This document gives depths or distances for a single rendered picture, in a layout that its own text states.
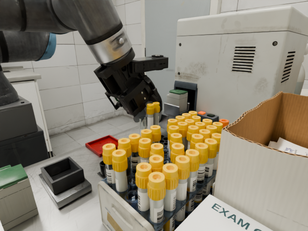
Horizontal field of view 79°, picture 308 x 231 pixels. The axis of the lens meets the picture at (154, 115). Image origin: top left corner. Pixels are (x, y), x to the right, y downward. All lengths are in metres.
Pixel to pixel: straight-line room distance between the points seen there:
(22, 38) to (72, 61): 2.10
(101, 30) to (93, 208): 0.28
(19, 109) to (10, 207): 0.33
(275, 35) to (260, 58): 0.05
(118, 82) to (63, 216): 0.24
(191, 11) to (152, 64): 1.72
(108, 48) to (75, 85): 2.44
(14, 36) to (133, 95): 0.38
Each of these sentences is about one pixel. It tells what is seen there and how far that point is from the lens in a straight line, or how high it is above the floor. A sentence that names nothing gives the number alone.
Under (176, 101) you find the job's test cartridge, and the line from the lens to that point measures 0.52.
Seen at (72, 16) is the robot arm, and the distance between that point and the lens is 0.35.
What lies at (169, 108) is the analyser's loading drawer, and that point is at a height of 0.93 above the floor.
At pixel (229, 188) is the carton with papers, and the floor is 0.96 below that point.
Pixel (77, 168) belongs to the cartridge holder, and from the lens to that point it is 0.35.
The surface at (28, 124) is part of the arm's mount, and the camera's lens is 0.61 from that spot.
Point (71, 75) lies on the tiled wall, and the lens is 2.74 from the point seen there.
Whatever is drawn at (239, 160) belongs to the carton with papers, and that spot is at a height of 1.00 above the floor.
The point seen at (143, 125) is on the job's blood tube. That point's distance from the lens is 0.34.
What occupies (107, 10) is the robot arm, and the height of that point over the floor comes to 1.15.
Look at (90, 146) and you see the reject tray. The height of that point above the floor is 0.88.
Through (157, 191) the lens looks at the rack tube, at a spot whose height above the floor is 0.98.
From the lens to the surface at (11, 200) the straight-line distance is 0.32.
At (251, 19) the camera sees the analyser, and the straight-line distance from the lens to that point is 0.49.
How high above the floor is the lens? 1.10
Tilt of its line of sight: 20 degrees down
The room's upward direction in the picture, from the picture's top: straight up
